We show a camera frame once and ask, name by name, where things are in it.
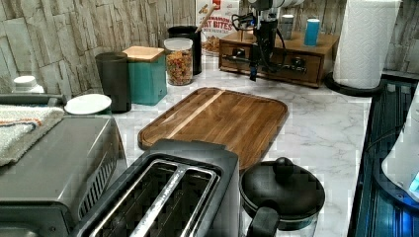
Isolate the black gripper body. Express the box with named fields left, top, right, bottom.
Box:
left=250, top=18, right=279, bottom=70

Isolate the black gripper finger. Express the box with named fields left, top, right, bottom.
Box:
left=249, top=63, right=258, bottom=81

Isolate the wooden drawer box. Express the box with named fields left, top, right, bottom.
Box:
left=218, top=32, right=339, bottom=88

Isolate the ground pepper shaker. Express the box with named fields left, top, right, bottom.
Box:
left=281, top=15, right=294, bottom=40

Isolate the cinnamon oat bites cereal box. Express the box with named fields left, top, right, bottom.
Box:
left=195, top=0, right=240, bottom=54

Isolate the large wooden cutting board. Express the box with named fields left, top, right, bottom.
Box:
left=137, top=87, right=289, bottom=170

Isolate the blue shaker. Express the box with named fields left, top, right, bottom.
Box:
left=303, top=19, right=320, bottom=46

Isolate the clear pasta jar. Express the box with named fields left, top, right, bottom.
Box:
left=164, top=38, right=193, bottom=86

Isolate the black utensil crock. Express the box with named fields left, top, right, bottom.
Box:
left=167, top=25, right=203, bottom=76

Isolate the teal canister with wooden lid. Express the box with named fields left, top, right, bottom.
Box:
left=124, top=46, right=167, bottom=106

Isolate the paper towel roll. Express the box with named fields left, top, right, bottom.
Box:
left=333, top=0, right=401, bottom=89

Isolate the black lidded glass kettle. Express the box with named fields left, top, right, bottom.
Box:
left=239, top=157, right=325, bottom=237

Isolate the dark grey cup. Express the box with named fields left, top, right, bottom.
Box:
left=95, top=52, right=131, bottom=114

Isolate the silver toaster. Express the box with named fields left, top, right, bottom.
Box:
left=68, top=139, right=240, bottom=237

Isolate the white plate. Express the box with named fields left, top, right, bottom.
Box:
left=64, top=94, right=112, bottom=116

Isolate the stainless toaster oven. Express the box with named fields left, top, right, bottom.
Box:
left=0, top=93, right=128, bottom=237

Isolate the folded dish towel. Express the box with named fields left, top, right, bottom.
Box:
left=0, top=105, right=64, bottom=166

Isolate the black drawer handle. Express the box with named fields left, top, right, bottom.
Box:
left=220, top=53, right=308, bottom=74

